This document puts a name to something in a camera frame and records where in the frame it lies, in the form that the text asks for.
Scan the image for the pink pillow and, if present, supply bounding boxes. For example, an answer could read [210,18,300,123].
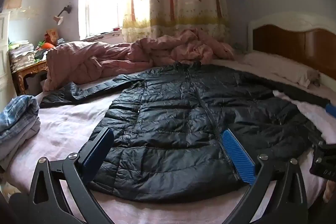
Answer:
[243,52,321,88]

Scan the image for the folded blue plaid clothes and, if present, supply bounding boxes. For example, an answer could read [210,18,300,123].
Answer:
[0,95,41,161]

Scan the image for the white and wooden headboard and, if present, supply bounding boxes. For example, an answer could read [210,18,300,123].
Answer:
[248,12,336,83]

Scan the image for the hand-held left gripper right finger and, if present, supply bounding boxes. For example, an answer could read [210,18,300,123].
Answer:
[222,129,308,224]

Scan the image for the wall lamp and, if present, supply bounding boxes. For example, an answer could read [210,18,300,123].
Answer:
[53,5,72,25]

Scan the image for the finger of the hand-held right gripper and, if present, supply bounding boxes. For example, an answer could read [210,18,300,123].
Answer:
[324,103,336,118]

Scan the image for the black puffer jacket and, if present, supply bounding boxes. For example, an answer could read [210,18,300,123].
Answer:
[39,61,332,201]

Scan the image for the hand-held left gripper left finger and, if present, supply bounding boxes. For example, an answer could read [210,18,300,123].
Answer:
[28,127,114,224]

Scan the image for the bed with pink sheet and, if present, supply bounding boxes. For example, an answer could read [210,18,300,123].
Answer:
[0,52,336,224]

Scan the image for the pink duvet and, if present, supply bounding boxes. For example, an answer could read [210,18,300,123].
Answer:
[43,28,235,92]

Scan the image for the ornate wooden side table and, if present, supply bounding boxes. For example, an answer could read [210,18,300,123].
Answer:
[9,43,49,96]

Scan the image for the stack of papers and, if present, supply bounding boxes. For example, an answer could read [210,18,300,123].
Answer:
[9,42,36,64]

